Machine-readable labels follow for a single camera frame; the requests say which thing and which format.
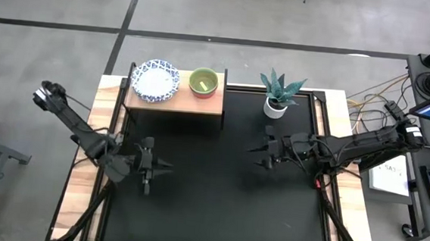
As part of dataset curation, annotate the black power strip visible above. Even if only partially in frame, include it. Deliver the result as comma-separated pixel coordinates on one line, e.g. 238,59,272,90
383,99,410,124

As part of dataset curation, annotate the black metal table frame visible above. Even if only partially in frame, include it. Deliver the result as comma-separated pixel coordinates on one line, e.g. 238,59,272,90
45,58,389,241

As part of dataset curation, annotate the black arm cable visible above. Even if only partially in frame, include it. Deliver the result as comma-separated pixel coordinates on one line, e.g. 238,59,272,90
62,93,93,113
288,135,355,180

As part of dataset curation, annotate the red plastic bowl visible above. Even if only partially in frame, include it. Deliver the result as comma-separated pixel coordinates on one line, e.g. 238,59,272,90
190,89,217,101

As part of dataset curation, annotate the black caster wheel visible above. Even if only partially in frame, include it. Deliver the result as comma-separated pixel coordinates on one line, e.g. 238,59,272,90
400,223,418,241

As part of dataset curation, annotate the grey computer desk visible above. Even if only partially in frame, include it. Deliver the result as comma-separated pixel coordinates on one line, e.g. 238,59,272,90
394,53,430,241

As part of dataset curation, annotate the green snake plant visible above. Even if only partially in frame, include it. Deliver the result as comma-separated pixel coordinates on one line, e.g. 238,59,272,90
257,66,309,108

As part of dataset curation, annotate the black table mat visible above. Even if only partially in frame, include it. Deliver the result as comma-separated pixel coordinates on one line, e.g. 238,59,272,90
102,77,340,241

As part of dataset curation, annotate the yellow plastic bowl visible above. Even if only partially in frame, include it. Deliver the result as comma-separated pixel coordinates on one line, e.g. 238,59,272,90
187,65,221,96

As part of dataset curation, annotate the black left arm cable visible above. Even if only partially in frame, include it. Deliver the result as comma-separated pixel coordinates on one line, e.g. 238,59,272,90
62,93,93,113

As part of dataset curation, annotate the wooden shelf with black posts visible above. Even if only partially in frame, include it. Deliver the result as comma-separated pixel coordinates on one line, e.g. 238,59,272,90
122,61,229,132

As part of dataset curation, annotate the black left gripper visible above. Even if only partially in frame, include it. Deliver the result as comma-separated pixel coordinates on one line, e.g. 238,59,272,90
132,136,176,197

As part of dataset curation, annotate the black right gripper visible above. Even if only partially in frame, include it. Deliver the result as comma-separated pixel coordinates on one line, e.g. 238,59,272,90
245,124,316,173

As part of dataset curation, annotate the white paper sign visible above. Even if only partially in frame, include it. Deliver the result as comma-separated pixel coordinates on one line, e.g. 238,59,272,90
366,161,412,198

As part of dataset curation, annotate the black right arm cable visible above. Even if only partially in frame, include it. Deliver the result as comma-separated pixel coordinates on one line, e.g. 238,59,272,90
288,135,355,180

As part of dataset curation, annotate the white plant pot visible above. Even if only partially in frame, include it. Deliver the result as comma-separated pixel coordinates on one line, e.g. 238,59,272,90
262,96,289,121

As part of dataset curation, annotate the yellow floor cable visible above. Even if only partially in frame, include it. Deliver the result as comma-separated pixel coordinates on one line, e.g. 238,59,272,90
344,70,410,144

